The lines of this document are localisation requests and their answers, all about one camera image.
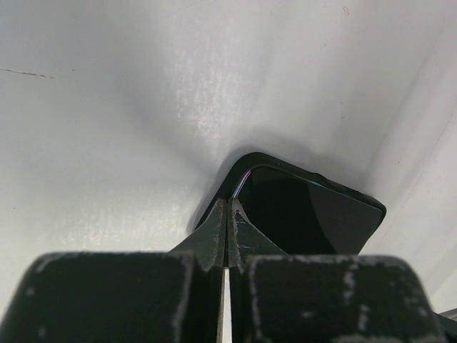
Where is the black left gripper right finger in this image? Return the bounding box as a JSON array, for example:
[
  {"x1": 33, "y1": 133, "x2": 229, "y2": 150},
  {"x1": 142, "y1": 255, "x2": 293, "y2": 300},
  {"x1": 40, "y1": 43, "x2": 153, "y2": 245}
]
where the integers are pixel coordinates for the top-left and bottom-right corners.
[{"x1": 226, "y1": 200, "x2": 448, "y2": 342}]

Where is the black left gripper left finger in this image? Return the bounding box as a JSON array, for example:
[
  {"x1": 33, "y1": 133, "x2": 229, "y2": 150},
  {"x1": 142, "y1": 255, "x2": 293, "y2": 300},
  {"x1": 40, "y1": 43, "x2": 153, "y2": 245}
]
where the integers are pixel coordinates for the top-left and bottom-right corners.
[{"x1": 1, "y1": 199, "x2": 228, "y2": 342}]

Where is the black phone case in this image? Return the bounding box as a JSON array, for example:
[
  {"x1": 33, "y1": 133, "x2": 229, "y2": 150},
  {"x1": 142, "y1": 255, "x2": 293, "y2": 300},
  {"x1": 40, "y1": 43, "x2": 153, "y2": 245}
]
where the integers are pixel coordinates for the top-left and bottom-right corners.
[{"x1": 192, "y1": 151, "x2": 388, "y2": 255}]

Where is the dark teal smartphone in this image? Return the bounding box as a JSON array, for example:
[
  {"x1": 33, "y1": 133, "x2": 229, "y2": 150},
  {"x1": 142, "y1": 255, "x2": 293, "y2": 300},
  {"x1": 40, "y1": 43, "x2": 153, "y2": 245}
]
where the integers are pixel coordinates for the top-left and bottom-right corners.
[{"x1": 230, "y1": 166, "x2": 382, "y2": 255}]

